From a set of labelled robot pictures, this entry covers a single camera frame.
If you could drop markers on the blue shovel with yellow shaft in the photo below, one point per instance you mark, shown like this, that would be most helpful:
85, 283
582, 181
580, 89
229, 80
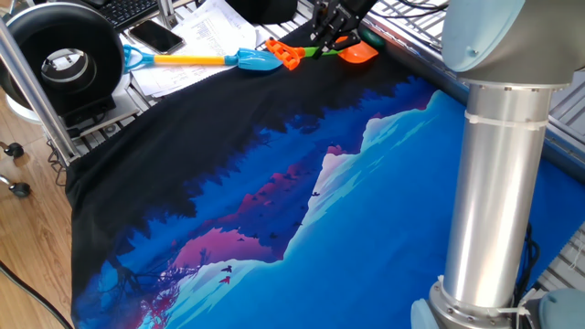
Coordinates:
192, 59

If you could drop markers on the white printed papers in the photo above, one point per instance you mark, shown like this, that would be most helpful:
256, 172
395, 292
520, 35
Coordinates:
205, 32

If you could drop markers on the black round duct fan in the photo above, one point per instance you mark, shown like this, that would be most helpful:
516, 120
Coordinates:
27, 41

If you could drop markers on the black chair caster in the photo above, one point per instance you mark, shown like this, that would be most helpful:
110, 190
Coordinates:
20, 188

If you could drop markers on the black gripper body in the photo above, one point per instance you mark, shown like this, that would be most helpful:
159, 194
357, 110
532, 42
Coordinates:
354, 11

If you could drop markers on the aluminium frame post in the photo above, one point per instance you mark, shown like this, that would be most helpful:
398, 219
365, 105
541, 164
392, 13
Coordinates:
32, 91

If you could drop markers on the mountain landscape printed cloth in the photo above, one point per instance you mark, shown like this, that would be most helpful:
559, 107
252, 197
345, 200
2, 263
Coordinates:
365, 219

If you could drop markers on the orange shovel with green shaft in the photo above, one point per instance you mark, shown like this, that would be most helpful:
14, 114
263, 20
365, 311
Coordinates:
361, 54

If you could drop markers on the black smartphone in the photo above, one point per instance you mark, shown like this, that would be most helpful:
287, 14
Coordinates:
156, 36

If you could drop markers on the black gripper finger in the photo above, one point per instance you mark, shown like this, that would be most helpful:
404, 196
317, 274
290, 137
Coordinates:
343, 42
322, 23

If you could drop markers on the black keyboard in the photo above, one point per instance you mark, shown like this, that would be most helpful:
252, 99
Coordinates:
128, 13

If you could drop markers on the silver metal stand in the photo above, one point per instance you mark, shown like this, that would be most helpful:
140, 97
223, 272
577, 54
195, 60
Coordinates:
166, 11

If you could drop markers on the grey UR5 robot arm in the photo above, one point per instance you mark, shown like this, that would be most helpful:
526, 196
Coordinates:
498, 183

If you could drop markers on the green oval object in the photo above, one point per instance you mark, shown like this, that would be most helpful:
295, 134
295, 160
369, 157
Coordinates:
374, 39

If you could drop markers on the black rounded object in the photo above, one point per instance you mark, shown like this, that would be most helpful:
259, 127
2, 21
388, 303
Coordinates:
262, 10

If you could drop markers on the white round base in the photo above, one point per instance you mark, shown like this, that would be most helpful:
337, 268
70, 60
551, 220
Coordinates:
23, 114

